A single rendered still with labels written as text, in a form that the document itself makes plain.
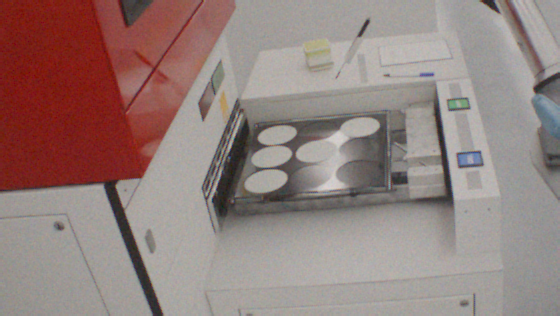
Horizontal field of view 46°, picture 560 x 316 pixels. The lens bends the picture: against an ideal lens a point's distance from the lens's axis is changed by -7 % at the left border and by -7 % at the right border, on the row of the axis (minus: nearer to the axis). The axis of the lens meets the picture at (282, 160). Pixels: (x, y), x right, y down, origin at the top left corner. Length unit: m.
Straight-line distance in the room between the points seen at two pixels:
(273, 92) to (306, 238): 0.51
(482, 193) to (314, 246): 0.39
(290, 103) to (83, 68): 0.95
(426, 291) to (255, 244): 0.41
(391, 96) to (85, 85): 1.02
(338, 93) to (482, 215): 0.64
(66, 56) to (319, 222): 0.79
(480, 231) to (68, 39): 0.87
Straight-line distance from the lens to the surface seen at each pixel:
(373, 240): 1.52
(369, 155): 1.67
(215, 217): 1.57
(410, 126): 1.81
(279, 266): 1.50
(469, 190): 1.40
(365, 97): 1.87
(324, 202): 1.63
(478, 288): 1.45
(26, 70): 1.08
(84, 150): 1.11
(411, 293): 1.44
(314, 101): 1.88
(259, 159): 1.73
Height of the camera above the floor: 1.74
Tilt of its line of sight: 30 degrees down
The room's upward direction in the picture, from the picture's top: 12 degrees counter-clockwise
